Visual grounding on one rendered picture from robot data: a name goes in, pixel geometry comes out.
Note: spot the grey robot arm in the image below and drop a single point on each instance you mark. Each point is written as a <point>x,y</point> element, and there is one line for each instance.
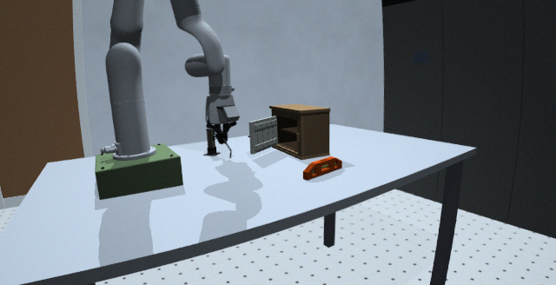
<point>124,71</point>

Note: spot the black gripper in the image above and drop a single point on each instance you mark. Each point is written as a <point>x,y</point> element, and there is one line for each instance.
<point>215,116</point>

